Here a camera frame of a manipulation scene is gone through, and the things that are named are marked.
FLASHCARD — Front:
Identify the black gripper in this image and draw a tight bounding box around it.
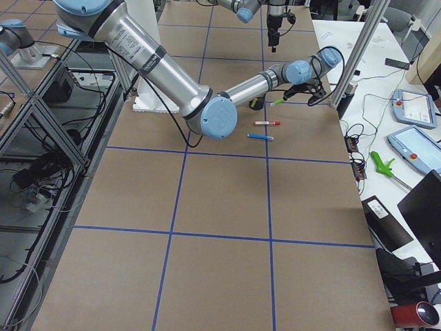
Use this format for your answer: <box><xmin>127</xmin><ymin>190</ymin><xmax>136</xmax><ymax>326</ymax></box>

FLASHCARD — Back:
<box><xmin>283</xmin><ymin>79</ymin><xmax>326</xmax><ymax>106</ymax></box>
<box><xmin>266</xmin><ymin>0</ymin><xmax>296</xmax><ymax>52</ymax></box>

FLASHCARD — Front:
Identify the green highlighter pen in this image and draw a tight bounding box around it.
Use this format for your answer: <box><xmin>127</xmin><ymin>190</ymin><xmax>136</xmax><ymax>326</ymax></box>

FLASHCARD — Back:
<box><xmin>270</xmin><ymin>98</ymin><xmax>286</xmax><ymax>107</ymax></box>

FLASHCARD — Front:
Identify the red white marker pen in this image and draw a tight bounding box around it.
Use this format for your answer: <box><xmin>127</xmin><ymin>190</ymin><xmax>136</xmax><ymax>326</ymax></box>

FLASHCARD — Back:
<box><xmin>254</xmin><ymin>121</ymin><xmax>281</xmax><ymax>126</ymax></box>

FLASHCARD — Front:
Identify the blue highlighter pen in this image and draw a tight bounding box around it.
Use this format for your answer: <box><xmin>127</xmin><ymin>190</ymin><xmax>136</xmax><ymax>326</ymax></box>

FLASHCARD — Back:
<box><xmin>247</xmin><ymin>133</ymin><xmax>274</xmax><ymax>141</ymax></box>

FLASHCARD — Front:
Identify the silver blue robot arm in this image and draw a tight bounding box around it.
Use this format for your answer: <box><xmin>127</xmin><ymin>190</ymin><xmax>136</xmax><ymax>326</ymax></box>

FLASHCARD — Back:
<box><xmin>55</xmin><ymin>1</ymin><xmax>343</xmax><ymax>139</ymax></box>
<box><xmin>196</xmin><ymin>0</ymin><xmax>296</xmax><ymax>53</ymax></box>

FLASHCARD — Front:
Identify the black mesh pen cup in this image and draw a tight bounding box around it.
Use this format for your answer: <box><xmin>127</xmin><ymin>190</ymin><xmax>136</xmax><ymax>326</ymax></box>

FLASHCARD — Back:
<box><xmin>249</xmin><ymin>97</ymin><xmax>265</xmax><ymax>110</ymax></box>

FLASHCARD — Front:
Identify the black smartphone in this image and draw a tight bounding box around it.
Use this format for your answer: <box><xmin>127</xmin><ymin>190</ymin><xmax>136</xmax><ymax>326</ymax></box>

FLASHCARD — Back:
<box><xmin>384</xmin><ymin>58</ymin><xmax>411</xmax><ymax>70</ymax></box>

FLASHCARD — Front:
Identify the orange black usb hub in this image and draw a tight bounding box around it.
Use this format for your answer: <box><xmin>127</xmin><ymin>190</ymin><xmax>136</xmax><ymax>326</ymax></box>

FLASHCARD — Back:
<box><xmin>344</xmin><ymin>135</ymin><xmax>367</xmax><ymax>181</ymax></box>

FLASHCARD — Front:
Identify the green plastic tool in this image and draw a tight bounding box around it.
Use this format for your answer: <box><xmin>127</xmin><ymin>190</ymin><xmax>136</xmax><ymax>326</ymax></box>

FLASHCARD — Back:
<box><xmin>370</xmin><ymin>151</ymin><xmax>396</xmax><ymax>178</ymax></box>

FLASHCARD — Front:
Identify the far blue teach pendant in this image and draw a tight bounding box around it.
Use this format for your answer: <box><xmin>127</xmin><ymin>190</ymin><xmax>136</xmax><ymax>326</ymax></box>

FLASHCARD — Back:
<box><xmin>392</xmin><ymin>89</ymin><xmax>438</xmax><ymax>130</ymax></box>

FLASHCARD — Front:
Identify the blue teach pendant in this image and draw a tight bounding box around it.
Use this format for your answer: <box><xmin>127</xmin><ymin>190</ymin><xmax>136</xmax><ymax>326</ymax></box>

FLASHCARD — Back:
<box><xmin>392</xmin><ymin>89</ymin><xmax>438</xmax><ymax>130</ymax></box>
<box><xmin>387</xmin><ymin>125</ymin><xmax>440</xmax><ymax>174</ymax></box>

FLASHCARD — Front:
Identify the near blue teach pendant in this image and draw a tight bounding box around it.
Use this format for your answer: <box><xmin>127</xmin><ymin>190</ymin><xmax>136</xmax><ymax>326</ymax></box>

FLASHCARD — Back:
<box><xmin>387</xmin><ymin>125</ymin><xmax>440</xmax><ymax>174</ymax></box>

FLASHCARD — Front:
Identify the black box white label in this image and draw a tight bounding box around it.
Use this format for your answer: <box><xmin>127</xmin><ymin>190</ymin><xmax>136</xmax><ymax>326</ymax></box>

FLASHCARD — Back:
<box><xmin>362</xmin><ymin>196</ymin><xmax>413</xmax><ymax>251</ymax></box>

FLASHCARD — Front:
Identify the black computer monitor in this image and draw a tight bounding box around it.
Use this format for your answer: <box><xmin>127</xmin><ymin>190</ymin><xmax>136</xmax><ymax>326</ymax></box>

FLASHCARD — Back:
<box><xmin>398</xmin><ymin>170</ymin><xmax>440</xmax><ymax>268</ymax></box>

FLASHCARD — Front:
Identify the red thermos bottle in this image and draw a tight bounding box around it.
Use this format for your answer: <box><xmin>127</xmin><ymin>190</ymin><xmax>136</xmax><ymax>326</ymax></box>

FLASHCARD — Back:
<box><xmin>390</xmin><ymin>301</ymin><xmax>440</xmax><ymax>328</ymax></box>

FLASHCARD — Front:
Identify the aluminium frame post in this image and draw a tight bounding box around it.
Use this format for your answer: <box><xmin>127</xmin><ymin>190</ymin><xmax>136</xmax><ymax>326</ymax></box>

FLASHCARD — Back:
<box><xmin>329</xmin><ymin>0</ymin><xmax>390</xmax><ymax>108</ymax></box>

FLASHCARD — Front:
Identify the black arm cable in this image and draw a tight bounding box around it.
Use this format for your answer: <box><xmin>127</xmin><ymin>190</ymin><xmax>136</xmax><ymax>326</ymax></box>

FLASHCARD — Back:
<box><xmin>122</xmin><ymin>46</ymin><xmax>345</xmax><ymax>149</ymax></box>

